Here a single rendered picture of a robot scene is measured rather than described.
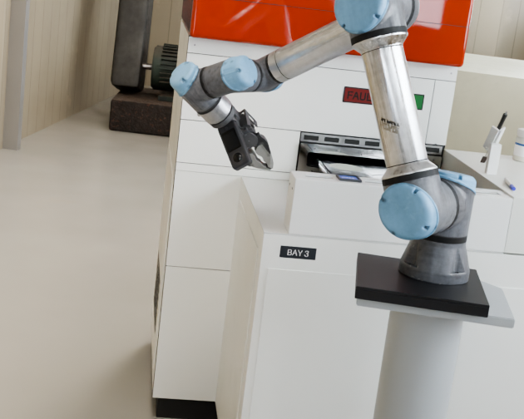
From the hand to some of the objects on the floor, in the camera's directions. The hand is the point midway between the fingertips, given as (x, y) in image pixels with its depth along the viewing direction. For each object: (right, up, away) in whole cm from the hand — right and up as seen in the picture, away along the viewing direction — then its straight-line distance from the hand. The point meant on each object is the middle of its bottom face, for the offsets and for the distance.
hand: (269, 167), depth 253 cm
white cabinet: (+33, -92, +52) cm, 110 cm away
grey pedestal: (+24, -108, -21) cm, 113 cm away
